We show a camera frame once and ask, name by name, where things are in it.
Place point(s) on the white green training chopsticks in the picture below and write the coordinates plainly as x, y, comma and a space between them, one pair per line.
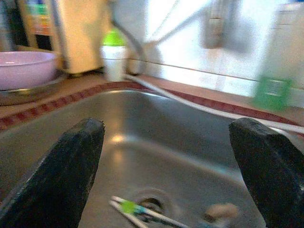
128, 206

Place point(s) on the round steel plate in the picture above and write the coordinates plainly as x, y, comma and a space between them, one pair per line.
28, 95

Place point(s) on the light purple plastic bowl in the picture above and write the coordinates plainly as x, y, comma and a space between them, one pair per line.
23, 69

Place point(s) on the white bottle green cap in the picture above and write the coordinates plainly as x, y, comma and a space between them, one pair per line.
115, 61

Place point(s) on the green liquid bottle blue cap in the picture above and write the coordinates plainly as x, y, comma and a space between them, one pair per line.
272, 93

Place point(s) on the stainless steel sink basin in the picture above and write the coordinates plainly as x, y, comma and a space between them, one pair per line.
154, 154

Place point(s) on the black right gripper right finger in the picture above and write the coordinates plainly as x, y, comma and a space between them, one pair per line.
270, 173

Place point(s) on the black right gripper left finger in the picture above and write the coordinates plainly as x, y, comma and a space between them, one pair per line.
54, 180

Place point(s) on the metal faucet pipe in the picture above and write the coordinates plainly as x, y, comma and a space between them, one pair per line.
213, 28

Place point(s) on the beige water ionizer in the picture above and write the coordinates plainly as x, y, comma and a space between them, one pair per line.
78, 35

